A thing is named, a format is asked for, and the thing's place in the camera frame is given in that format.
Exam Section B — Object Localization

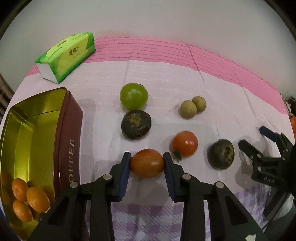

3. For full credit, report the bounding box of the large orange mandarin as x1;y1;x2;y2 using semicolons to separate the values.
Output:
27;187;50;212

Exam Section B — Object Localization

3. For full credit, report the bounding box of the small mandarin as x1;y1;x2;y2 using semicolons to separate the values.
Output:
13;200;33;222

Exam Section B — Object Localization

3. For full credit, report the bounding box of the orange-red tomato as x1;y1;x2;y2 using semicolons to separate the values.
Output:
130;149;164;178

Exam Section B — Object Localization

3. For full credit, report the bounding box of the orange plastic bag clutter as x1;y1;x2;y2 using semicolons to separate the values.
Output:
280;92;296;135

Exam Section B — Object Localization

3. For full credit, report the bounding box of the dark passion fruit upper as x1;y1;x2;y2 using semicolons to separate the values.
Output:
207;139;235;170

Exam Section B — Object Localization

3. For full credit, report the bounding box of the pink purple checked tablecloth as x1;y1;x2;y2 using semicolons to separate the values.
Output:
74;96;293;227

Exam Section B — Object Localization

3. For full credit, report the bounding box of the pink foam mat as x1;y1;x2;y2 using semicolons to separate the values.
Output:
26;36;289;115

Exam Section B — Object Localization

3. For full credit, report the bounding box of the red tomato right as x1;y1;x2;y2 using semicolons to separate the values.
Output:
171;131;198;162

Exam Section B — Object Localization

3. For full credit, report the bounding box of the right tan longan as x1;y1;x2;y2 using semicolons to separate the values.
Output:
192;96;207;113

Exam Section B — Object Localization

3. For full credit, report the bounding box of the tan longan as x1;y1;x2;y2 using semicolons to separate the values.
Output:
192;96;207;113
180;100;197;119

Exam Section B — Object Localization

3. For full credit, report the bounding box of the left tan longan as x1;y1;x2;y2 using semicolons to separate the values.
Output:
180;100;197;119

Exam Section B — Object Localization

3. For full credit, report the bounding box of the small dark passion fruit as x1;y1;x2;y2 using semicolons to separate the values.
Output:
121;110;152;141

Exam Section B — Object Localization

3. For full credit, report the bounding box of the green tomato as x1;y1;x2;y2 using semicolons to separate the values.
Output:
120;83;149;111

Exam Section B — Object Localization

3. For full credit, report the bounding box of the striped curtain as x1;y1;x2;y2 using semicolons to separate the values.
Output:
0;74;14;119

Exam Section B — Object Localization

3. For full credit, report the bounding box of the green tissue pack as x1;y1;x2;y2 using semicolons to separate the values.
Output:
35;32;95;84

